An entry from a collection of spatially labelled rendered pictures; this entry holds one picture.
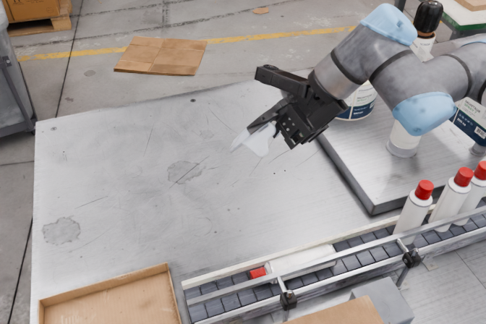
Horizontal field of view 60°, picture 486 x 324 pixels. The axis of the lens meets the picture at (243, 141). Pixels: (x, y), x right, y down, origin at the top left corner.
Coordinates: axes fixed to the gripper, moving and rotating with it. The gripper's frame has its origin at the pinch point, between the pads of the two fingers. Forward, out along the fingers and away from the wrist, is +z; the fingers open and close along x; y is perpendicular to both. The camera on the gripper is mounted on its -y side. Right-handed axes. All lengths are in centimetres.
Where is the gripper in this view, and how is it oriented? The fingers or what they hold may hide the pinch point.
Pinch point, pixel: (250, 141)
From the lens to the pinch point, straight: 82.6
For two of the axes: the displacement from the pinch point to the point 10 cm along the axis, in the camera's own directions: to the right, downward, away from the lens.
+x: 6.0, -1.8, 7.8
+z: -5.9, 5.7, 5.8
